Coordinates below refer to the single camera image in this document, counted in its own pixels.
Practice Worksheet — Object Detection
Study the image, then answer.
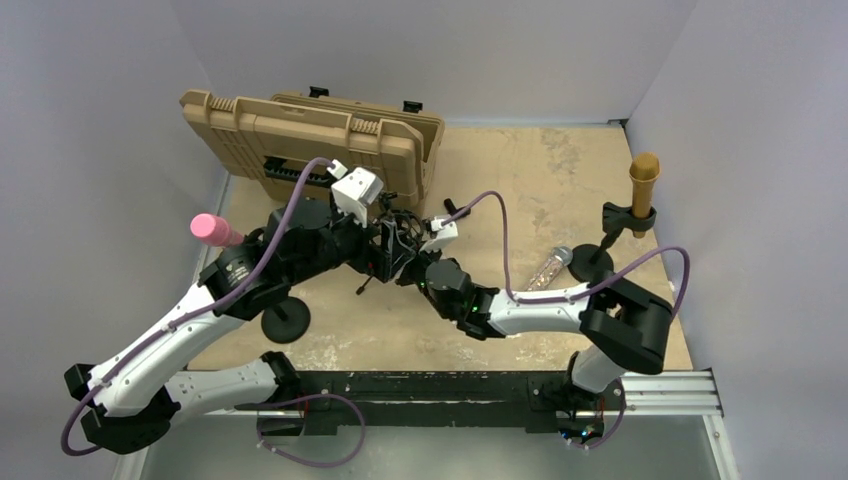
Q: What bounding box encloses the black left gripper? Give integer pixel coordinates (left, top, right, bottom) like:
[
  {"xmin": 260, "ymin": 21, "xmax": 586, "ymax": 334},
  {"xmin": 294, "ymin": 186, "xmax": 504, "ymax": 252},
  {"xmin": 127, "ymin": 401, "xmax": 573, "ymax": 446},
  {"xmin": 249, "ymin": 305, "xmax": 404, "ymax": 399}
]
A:
[{"xmin": 286, "ymin": 198, "xmax": 413, "ymax": 287}]

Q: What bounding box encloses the black tripod shock mount stand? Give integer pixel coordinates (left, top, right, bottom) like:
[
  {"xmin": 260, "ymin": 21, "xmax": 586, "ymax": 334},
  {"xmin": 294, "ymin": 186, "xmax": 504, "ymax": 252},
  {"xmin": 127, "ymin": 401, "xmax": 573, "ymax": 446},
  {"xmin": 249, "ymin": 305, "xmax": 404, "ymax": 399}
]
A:
[{"xmin": 355, "ymin": 192, "xmax": 425, "ymax": 295}]

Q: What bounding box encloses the black round base stand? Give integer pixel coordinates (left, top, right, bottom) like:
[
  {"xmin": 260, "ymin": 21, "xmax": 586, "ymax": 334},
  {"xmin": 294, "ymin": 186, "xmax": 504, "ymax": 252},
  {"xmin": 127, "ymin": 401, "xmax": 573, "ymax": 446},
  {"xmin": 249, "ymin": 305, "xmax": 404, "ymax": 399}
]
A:
[{"xmin": 261, "ymin": 297, "xmax": 311, "ymax": 344}]

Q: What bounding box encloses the silver mesh glitter microphone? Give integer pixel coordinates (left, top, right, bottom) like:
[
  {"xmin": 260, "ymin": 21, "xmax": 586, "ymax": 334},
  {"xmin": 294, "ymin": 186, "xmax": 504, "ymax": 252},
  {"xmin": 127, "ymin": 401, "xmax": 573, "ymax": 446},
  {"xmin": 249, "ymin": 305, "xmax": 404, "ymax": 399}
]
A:
[{"xmin": 525, "ymin": 246, "xmax": 573, "ymax": 291}]

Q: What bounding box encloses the pink microphone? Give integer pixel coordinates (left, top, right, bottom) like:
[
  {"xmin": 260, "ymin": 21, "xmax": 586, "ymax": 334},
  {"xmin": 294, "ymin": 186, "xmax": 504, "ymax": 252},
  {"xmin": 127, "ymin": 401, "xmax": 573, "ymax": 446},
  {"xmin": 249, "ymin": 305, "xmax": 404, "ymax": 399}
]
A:
[{"xmin": 189, "ymin": 213, "xmax": 244, "ymax": 248}]

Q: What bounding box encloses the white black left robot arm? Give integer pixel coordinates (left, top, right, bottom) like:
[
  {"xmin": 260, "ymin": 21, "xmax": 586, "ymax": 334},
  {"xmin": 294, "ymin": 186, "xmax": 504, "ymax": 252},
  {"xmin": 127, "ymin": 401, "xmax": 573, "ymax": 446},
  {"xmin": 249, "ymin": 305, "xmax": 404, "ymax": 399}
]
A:
[{"xmin": 65, "ymin": 197, "xmax": 420, "ymax": 455}]

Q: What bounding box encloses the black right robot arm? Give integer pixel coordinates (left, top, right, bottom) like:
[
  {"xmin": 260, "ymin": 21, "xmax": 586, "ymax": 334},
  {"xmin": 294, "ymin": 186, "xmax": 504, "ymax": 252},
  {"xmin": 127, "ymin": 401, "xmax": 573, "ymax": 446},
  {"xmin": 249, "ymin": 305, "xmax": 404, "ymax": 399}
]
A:
[{"xmin": 395, "ymin": 252, "xmax": 675, "ymax": 407}]

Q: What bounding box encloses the black round gold-mic stand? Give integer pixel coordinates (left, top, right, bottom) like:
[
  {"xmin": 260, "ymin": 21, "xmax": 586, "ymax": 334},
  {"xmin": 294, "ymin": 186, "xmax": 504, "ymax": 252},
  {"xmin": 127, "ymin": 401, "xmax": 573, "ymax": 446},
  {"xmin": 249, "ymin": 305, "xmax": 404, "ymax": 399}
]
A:
[{"xmin": 568, "ymin": 202, "xmax": 656, "ymax": 282}]

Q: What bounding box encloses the gold microphone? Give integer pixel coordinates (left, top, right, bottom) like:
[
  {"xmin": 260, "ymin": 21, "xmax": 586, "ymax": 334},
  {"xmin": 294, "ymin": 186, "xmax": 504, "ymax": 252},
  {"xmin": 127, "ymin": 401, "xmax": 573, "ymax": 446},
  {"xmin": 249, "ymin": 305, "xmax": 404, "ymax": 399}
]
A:
[{"xmin": 629, "ymin": 152, "xmax": 661, "ymax": 220}]

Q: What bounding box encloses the black T-shaped adapter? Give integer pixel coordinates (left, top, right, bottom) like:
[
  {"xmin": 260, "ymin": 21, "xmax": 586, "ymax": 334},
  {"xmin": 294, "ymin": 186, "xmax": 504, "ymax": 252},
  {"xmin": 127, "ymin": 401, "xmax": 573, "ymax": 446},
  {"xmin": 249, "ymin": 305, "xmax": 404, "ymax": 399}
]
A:
[{"xmin": 443, "ymin": 198, "xmax": 470, "ymax": 219}]

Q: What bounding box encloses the tan plastic hard case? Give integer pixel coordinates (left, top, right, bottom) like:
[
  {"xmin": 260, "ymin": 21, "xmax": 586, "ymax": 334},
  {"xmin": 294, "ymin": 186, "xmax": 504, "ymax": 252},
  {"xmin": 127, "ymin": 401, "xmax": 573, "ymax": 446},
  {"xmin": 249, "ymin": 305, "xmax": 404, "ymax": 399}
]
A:
[{"xmin": 179, "ymin": 87, "xmax": 445, "ymax": 214}]

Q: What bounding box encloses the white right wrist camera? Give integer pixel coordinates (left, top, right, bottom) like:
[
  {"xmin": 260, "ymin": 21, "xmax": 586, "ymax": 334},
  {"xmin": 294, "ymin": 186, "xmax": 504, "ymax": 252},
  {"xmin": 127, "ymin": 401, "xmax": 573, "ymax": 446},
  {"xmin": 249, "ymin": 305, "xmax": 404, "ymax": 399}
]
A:
[{"xmin": 419, "ymin": 215, "xmax": 459, "ymax": 252}]

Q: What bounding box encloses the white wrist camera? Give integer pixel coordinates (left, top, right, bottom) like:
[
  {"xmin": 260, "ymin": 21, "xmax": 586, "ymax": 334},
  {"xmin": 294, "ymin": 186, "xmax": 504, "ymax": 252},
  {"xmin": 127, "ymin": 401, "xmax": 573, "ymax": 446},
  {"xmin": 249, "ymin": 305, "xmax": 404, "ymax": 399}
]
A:
[
  {"xmin": 419, "ymin": 215, "xmax": 459, "ymax": 252},
  {"xmin": 331, "ymin": 167, "xmax": 384, "ymax": 226}
]

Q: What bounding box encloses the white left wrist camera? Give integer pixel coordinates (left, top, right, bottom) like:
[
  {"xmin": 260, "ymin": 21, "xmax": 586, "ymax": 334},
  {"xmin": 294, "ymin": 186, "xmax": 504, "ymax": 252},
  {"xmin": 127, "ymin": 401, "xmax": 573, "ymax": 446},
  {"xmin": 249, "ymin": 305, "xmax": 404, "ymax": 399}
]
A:
[{"xmin": 331, "ymin": 167, "xmax": 384, "ymax": 226}]

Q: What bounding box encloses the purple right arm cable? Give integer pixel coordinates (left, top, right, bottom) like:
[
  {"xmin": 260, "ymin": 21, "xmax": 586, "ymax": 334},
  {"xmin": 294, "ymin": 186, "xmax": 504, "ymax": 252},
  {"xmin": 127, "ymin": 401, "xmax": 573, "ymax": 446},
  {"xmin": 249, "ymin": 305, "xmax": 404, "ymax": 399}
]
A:
[{"xmin": 440, "ymin": 190, "xmax": 692, "ymax": 325}]

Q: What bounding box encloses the black case carry handle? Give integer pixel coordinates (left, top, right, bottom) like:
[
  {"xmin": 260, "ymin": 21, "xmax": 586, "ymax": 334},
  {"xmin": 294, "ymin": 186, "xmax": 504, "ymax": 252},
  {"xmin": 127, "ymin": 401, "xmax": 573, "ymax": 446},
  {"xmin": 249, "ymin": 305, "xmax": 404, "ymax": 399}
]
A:
[{"xmin": 263, "ymin": 156, "xmax": 336, "ymax": 189}]

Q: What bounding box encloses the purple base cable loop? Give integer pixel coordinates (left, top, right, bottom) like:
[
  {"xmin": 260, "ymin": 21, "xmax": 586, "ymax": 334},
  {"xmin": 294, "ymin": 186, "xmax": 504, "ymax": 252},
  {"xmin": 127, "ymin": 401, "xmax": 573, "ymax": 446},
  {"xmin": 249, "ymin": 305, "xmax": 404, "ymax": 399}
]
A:
[{"xmin": 256, "ymin": 394, "xmax": 366, "ymax": 470}]

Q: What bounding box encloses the black mounting rail base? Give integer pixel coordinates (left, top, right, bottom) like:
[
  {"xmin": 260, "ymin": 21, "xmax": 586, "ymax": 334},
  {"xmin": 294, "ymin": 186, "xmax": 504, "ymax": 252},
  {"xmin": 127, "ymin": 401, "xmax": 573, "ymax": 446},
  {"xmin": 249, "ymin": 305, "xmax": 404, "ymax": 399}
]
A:
[{"xmin": 256, "ymin": 371, "xmax": 626, "ymax": 441}]

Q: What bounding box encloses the aluminium frame rail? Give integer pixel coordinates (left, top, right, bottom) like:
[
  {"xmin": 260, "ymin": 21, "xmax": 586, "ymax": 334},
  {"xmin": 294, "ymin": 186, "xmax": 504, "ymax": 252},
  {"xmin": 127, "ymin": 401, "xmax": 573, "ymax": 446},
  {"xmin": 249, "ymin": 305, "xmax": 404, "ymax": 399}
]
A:
[{"xmin": 621, "ymin": 370, "xmax": 723, "ymax": 416}]

